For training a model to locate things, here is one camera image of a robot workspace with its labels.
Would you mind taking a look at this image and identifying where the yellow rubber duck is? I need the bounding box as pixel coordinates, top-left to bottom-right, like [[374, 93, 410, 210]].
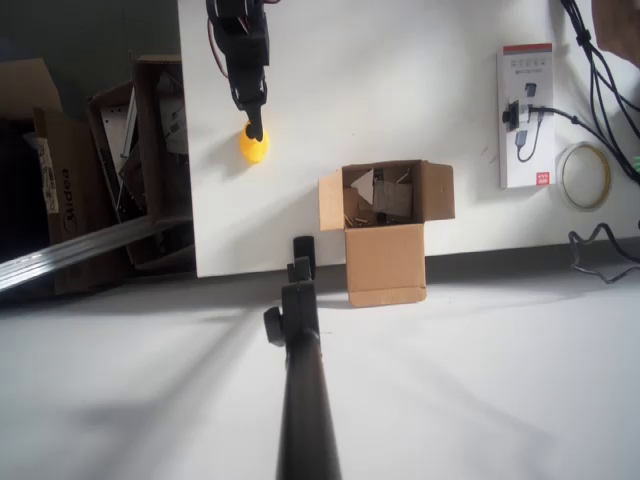
[[239, 119, 271, 165]]

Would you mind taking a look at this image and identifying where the small open cardboard box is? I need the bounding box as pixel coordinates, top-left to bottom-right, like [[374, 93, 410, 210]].
[[317, 159, 457, 308]]

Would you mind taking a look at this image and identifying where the white product packaging box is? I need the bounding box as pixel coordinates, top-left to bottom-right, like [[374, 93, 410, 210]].
[[496, 42, 560, 190]]

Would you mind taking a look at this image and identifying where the person's hand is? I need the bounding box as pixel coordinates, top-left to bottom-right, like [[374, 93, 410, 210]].
[[592, 0, 640, 64]]

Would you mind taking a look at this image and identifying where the open carton with metal parts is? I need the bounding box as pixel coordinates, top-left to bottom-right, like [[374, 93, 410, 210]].
[[88, 53, 194, 271]]

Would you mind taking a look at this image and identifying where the white triangular paper piece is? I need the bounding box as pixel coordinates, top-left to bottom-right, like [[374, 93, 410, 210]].
[[349, 168, 376, 205]]

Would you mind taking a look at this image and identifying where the perforated metal plate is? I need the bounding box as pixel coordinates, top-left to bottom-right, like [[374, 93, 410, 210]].
[[99, 92, 139, 171]]

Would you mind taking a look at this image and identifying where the grey cardboard piece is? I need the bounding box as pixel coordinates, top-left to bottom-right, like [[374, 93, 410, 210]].
[[372, 179, 412, 219]]

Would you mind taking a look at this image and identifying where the large brown Midea carton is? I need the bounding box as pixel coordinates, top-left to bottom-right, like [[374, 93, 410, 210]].
[[0, 58, 136, 296]]

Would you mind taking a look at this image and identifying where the white label sticker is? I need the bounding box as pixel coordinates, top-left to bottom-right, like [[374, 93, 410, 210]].
[[22, 132, 61, 214]]

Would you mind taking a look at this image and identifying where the small black white adapter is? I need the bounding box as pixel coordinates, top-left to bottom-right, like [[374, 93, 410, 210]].
[[501, 98, 532, 132]]

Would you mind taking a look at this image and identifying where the clear tape roll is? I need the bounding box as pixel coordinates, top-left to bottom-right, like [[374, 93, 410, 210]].
[[555, 141, 613, 213]]

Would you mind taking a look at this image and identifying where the red servo wire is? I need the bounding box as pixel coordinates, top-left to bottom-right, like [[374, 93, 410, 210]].
[[206, 17, 232, 80]]

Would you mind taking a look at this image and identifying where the silver aluminium rail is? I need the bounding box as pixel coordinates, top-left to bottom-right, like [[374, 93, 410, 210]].
[[0, 215, 194, 296]]

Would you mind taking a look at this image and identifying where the black camera stand pole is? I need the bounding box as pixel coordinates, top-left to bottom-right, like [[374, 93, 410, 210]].
[[263, 235, 344, 480]]

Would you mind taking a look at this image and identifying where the black adapter cable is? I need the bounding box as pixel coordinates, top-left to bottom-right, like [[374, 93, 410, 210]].
[[527, 103, 640, 182]]

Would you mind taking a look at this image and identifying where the wavy black cable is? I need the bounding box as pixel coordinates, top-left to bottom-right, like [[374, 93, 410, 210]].
[[568, 223, 640, 285]]

